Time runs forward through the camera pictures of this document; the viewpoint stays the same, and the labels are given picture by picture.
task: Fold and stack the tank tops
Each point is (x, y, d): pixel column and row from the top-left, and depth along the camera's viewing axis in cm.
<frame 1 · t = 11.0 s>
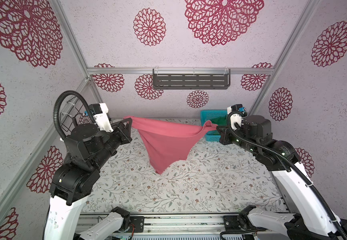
left hand: (132, 122, 54), fingers closed
right hand: (218, 124, 62), fingers closed
pink tank top: (164, 142, 66), point 35 cm above the table
teal plastic basket: (204, 115, 115), point 9 cm above the table

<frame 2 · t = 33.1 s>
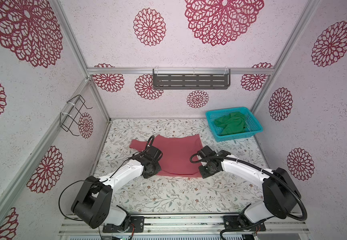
left hand: (156, 172, 88), fingers closed
right hand: (203, 171, 87), fingers closed
pink tank top: (177, 152, 105), on the table
the other named things where they were.

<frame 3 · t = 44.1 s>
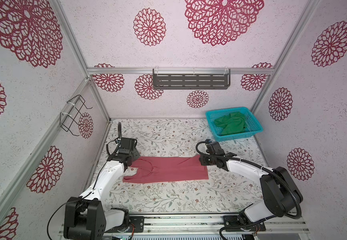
left hand: (132, 156, 87), fingers open
right hand: (201, 156, 92), fingers open
pink tank top: (158, 169, 94), point 2 cm above the table
the other named things where they were.

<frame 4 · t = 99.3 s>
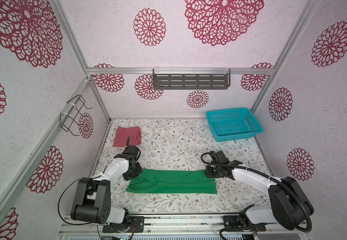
left hand: (135, 176, 89), fingers closed
right hand: (206, 170, 89), fingers open
pink tank top: (122, 134, 113), on the table
green tank top: (149, 181, 88), point 3 cm above the table
the other named things where they were.

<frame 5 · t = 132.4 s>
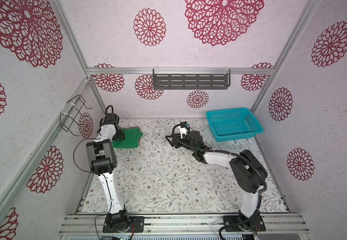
left hand: (113, 140, 103), fingers open
right hand: (168, 133, 87), fingers open
green tank top: (131, 140, 102), point 6 cm above the table
